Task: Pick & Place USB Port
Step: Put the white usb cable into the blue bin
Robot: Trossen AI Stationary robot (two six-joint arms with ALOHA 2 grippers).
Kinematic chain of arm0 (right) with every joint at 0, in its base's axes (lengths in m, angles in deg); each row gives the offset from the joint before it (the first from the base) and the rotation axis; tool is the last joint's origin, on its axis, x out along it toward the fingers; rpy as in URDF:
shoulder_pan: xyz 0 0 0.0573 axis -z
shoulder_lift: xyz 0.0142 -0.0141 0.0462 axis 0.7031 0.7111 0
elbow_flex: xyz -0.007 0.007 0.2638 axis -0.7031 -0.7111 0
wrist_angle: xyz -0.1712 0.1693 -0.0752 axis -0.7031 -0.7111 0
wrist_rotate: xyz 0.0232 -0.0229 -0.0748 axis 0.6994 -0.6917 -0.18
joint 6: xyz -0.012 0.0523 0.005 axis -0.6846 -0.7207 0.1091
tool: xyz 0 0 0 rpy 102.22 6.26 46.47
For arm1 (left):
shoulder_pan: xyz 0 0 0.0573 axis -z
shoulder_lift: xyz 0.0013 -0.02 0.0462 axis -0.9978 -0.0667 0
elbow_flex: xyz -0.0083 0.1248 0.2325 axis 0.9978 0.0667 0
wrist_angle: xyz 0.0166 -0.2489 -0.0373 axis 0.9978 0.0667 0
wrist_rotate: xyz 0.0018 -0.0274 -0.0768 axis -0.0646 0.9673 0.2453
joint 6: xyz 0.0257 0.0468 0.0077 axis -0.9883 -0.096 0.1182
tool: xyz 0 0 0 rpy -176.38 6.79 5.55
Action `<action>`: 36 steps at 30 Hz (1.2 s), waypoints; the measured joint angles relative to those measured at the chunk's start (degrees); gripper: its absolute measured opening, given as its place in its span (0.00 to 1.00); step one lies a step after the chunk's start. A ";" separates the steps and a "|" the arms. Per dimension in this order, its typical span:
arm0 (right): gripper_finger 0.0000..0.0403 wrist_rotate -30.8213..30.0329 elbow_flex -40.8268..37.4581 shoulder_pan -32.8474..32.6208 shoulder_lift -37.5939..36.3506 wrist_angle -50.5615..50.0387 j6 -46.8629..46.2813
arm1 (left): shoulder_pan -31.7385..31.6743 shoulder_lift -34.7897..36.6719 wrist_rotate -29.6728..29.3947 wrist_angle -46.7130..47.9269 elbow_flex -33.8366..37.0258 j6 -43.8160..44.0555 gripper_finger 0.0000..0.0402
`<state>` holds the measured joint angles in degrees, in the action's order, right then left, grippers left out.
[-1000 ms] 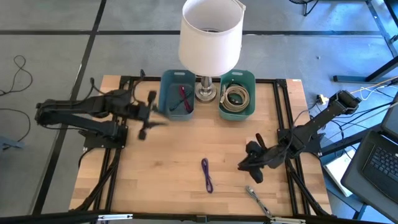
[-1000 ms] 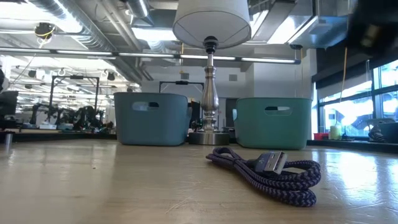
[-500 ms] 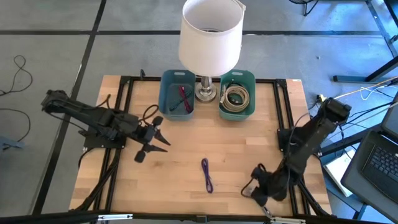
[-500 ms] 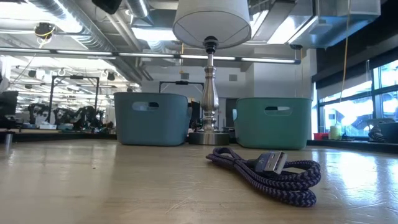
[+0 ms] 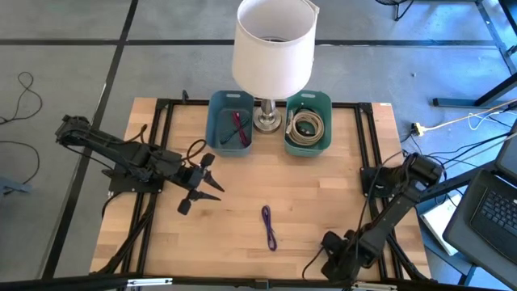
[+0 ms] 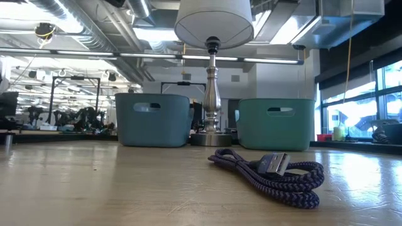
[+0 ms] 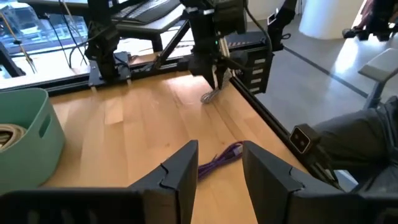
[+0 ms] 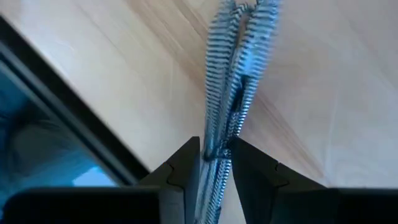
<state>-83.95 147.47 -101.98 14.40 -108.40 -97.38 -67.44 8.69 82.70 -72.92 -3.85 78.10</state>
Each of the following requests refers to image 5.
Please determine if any black diagonal support bar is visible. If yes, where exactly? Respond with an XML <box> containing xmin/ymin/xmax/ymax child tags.
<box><xmin>415</xmin><ymin>161</ymin><xmax>498</xmax><ymax>203</ymax></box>

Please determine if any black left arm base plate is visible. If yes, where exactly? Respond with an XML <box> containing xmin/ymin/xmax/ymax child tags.
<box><xmin>107</xmin><ymin>159</ymin><xmax>165</xmax><ymax>194</ymax></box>

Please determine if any black rig crossbar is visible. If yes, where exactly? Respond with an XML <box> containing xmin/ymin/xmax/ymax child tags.
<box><xmin>0</xmin><ymin>272</ymin><xmax>517</xmax><ymax>291</ymax></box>

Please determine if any purple cable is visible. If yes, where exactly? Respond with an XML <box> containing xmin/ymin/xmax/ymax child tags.
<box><xmin>261</xmin><ymin>205</ymin><xmax>278</xmax><ymax>252</ymax></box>

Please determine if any white box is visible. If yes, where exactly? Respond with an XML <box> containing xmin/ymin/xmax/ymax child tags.
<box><xmin>419</xmin><ymin>192</ymin><xmax>462</xmax><ymax>257</ymax></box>

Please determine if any silver bracket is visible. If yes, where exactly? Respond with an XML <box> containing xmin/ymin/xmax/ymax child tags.
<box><xmin>350</xmin><ymin>281</ymin><xmax>399</xmax><ymax>291</ymax></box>
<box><xmin>126</xmin><ymin>277</ymin><xmax>174</xmax><ymax>288</ymax></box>

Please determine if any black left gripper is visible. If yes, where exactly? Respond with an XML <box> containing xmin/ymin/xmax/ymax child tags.
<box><xmin>177</xmin><ymin>152</ymin><xmax>225</xmax><ymax>216</ymax></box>

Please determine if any silver lamp base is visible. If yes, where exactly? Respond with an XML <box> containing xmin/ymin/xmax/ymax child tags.
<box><xmin>253</xmin><ymin>99</ymin><xmax>283</xmax><ymax>134</ymax></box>

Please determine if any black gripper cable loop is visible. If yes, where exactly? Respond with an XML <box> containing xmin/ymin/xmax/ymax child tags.
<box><xmin>186</xmin><ymin>139</ymin><xmax>208</xmax><ymax>162</ymax></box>

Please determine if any blue plastic bin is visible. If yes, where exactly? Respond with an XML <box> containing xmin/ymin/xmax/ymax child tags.
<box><xmin>204</xmin><ymin>89</ymin><xmax>255</xmax><ymax>158</ymax></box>

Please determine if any yellow extension cord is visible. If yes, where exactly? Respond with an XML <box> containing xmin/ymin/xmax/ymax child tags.
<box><xmin>423</xmin><ymin>99</ymin><xmax>517</xmax><ymax>131</ymax></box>

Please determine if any beige cable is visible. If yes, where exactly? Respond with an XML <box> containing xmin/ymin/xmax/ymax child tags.
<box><xmin>287</xmin><ymin>111</ymin><xmax>326</xmax><ymax>146</ymax></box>

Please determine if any green plastic bin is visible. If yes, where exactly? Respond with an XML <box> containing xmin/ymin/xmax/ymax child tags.
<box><xmin>284</xmin><ymin>89</ymin><xmax>333</xmax><ymax>158</ymax></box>

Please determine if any black laptop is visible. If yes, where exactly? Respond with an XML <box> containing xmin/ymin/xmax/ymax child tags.
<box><xmin>468</xmin><ymin>120</ymin><xmax>517</xmax><ymax>266</ymax></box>

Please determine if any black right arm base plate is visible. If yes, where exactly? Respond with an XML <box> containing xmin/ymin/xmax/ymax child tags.
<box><xmin>360</xmin><ymin>166</ymin><xmax>423</xmax><ymax>199</ymax></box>

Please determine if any black desk leg frame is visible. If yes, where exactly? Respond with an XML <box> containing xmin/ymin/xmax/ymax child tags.
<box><xmin>431</xmin><ymin>0</ymin><xmax>517</xmax><ymax>109</ymax></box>

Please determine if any black aluminium table frame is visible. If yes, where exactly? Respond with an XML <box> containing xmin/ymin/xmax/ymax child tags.
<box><xmin>90</xmin><ymin>98</ymin><xmax>431</xmax><ymax>284</ymax></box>

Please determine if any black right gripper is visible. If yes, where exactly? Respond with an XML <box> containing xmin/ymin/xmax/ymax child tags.
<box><xmin>321</xmin><ymin>229</ymin><xmax>359</xmax><ymax>285</ymax></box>

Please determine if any black side table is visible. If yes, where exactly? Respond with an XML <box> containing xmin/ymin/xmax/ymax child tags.
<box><xmin>442</xmin><ymin>168</ymin><xmax>517</xmax><ymax>290</ymax></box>

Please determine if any white lampshade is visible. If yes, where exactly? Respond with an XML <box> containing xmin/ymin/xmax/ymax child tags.
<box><xmin>231</xmin><ymin>0</ymin><xmax>320</xmax><ymax>101</ymax></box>

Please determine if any black floor cable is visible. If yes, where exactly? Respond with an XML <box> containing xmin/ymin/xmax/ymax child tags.
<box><xmin>0</xmin><ymin>140</ymin><xmax>40</xmax><ymax>185</ymax></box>
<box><xmin>0</xmin><ymin>71</ymin><xmax>44</xmax><ymax>124</ymax></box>

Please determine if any red cable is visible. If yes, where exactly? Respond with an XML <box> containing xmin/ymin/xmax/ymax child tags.
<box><xmin>232</xmin><ymin>112</ymin><xmax>250</xmax><ymax>147</ymax></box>

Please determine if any black fan base with cord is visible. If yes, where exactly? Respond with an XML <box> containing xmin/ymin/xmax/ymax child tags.
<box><xmin>374</xmin><ymin>0</ymin><xmax>416</xmax><ymax>22</ymax></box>

